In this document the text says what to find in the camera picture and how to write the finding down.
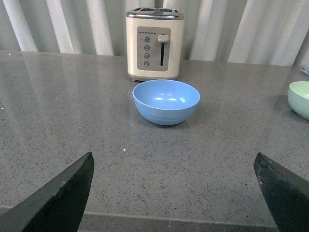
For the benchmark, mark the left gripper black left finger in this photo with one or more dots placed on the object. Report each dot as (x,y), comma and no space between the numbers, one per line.
(58,206)

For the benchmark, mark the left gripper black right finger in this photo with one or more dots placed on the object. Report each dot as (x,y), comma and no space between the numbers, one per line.
(286,194)

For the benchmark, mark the green plastic bowl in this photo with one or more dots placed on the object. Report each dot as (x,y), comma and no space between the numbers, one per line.
(298,98)

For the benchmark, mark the blue plastic bowl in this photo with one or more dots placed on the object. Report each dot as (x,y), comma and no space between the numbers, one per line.
(165,102)

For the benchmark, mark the clear plastic container blue rim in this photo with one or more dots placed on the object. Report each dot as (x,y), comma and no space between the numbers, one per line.
(305,70)

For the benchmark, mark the cream two-slot toaster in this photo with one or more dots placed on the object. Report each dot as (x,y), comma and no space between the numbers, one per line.
(154,41)

